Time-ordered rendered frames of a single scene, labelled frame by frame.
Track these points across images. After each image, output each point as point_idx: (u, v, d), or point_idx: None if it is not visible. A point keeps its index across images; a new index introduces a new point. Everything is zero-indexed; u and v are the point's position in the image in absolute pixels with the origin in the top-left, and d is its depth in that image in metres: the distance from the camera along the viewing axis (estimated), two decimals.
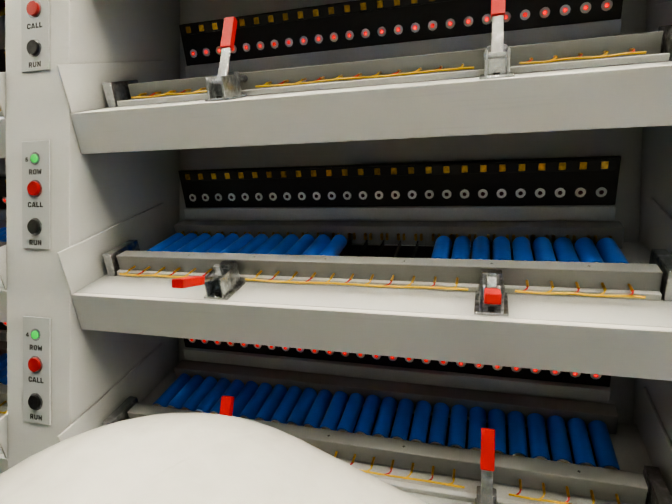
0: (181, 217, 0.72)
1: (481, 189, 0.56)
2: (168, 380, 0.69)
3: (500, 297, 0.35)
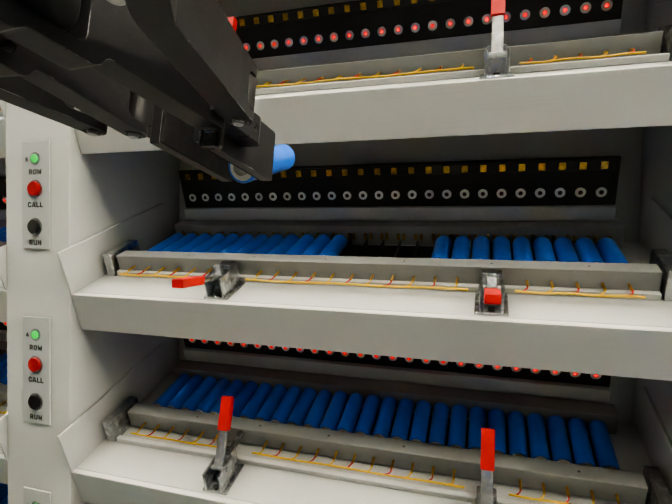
0: (181, 217, 0.72)
1: (481, 189, 0.56)
2: (168, 380, 0.69)
3: (500, 297, 0.35)
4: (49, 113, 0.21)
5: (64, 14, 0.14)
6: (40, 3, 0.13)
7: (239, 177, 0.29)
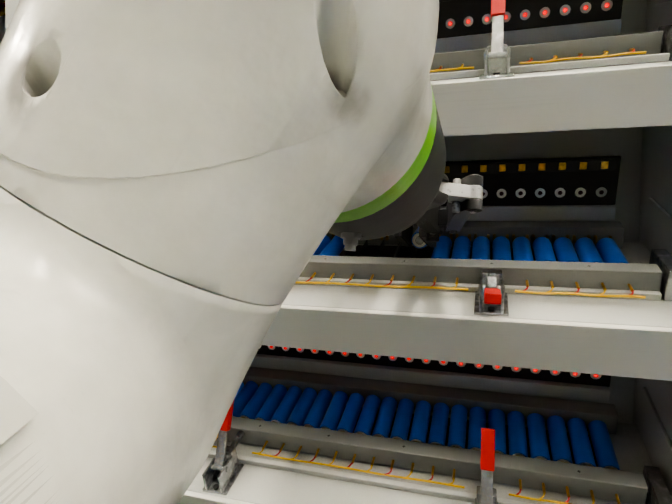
0: None
1: None
2: None
3: (500, 297, 0.35)
4: None
5: None
6: None
7: (417, 245, 0.50)
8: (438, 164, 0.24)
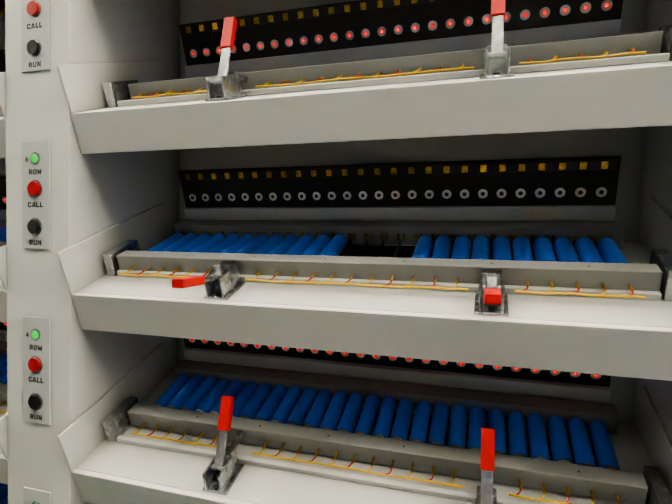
0: (181, 217, 0.72)
1: (481, 189, 0.56)
2: (168, 380, 0.69)
3: (500, 297, 0.35)
4: None
5: None
6: None
7: None
8: None
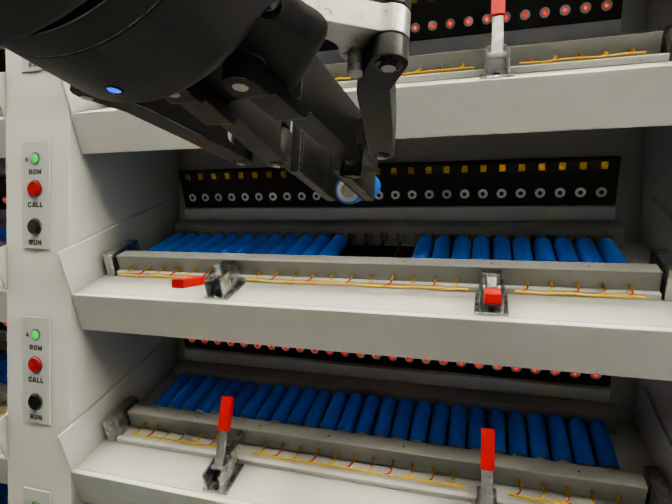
0: (181, 217, 0.72)
1: (481, 189, 0.56)
2: (168, 380, 0.69)
3: (500, 297, 0.35)
4: (215, 148, 0.24)
5: (297, 81, 0.17)
6: (287, 75, 0.16)
7: None
8: None
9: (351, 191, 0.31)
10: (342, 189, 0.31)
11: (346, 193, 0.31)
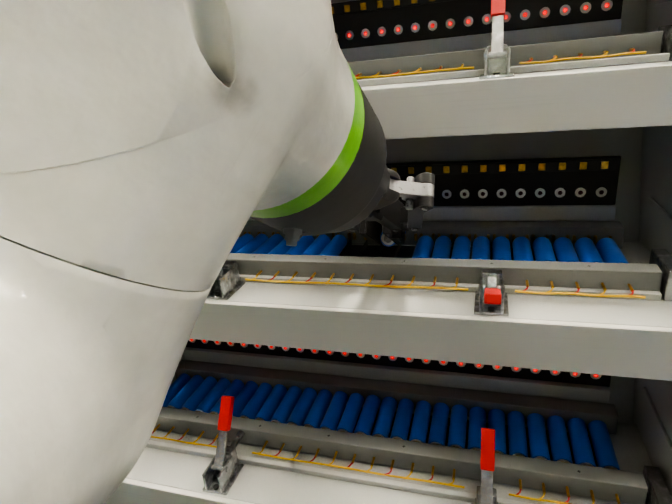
0: None
1: (481, 189, 0.56)
2: None
3: (500, 297, 0.35)
4: None
5: (380, 208, 0.36)
6: (378, 207, 0.35)
7: None
8: (373, 162, 0.25)
9: (390, 239, 0.51)
10: (384, 237, 0.51)
11: (387, 240, 0.51)
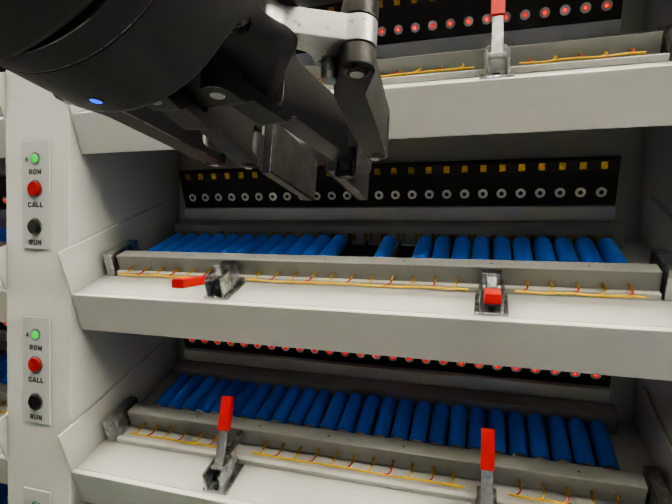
0: (181, 217, 0.72)
1: (481, 189, 0.56)
2: (168, 380, 0.69)
3: (500, 297, 0.35)
4: (190, 150, 0.25)
5: (273, 89, 0.18)
6: (263, 84, 0.17)
7: None
8: None
9: None
10: None
11: None
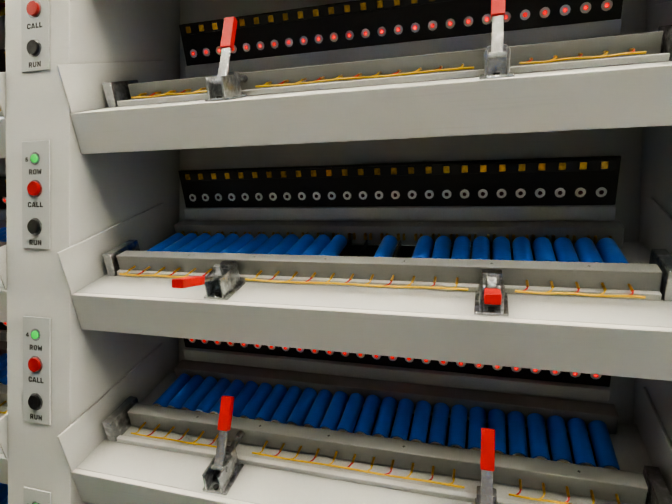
0: (181, 217, 0.72)
1: (481, 189, 0.56)
2: (168, 380, 0.69)
3: (500, 297, 0.35)
4: None
5: None
6: None
7: None
8: None
9: None
10: None
11: None
